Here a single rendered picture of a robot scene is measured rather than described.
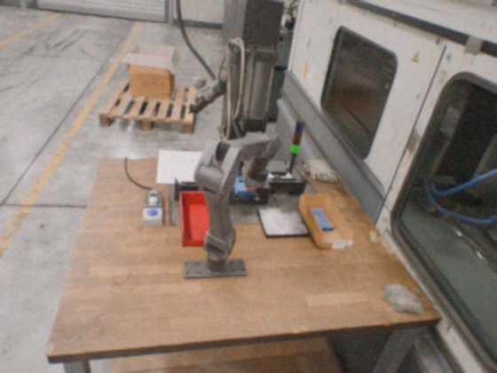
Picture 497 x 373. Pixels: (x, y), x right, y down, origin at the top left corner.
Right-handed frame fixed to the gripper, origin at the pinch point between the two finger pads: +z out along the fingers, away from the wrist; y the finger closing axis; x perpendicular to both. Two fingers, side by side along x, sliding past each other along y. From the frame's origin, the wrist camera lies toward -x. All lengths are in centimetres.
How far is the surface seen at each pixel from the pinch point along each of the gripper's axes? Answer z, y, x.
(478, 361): -20, -64, -54
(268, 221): 9.4, -10.5, -8.6
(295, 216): 10.7, -7.8, -20.6
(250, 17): -38, 42, 4
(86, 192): 167, 81, 90
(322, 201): 12.6, -0.2, -34.3
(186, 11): 519, 778, -24
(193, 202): 17.3, 0.9, 18.6
